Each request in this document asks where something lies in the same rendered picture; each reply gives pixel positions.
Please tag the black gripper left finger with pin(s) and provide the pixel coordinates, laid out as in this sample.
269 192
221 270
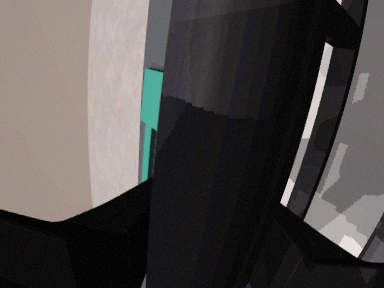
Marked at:
104 247

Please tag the teal flat trowel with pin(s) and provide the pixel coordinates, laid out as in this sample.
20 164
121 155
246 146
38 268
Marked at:
149 113

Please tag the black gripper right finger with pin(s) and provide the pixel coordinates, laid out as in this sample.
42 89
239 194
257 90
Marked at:
296 256

